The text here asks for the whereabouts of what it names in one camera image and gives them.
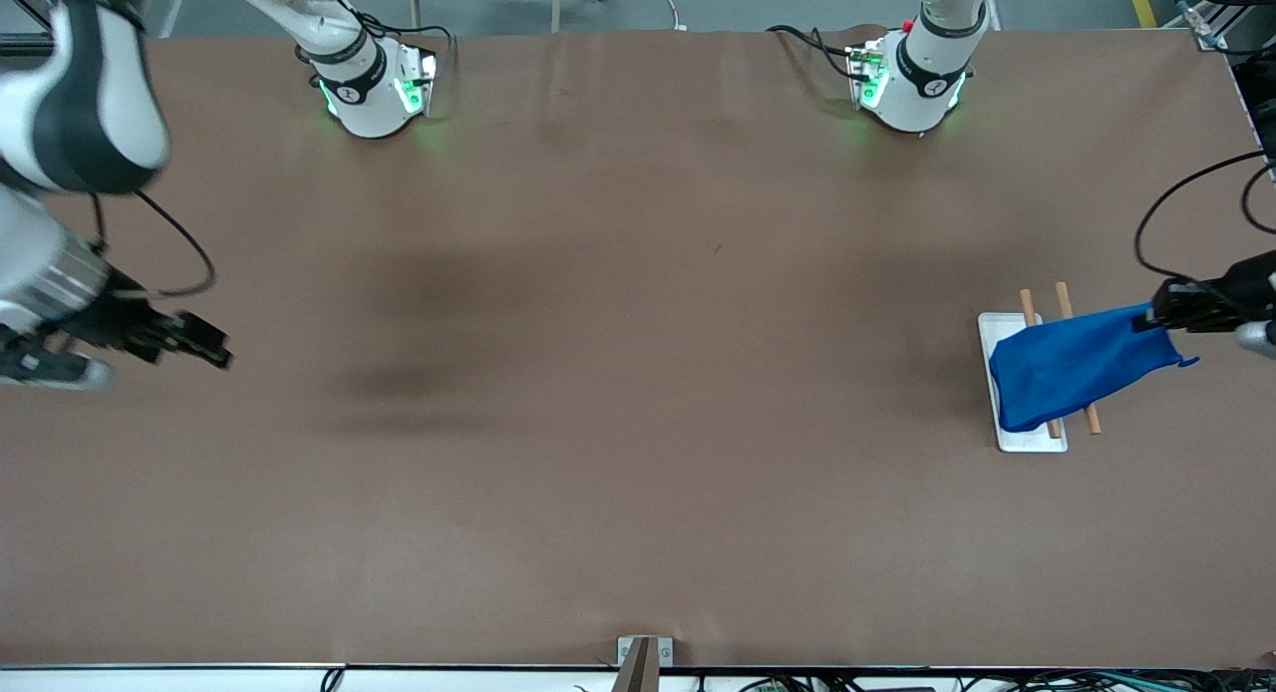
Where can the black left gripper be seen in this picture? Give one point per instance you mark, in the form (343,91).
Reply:
(1232,291)

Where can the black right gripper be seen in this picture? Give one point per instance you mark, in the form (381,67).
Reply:
(115,319)

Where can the blue microfibre towel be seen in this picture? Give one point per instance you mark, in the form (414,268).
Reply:
(1077,368)

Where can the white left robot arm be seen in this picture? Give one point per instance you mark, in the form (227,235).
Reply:
(922,84)

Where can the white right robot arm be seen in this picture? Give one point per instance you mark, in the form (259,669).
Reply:
(364,99)

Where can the aluminium frame profile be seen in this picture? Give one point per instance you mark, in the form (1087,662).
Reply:
(1211,29)

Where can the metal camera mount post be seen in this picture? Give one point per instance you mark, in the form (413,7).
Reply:
(638,662)

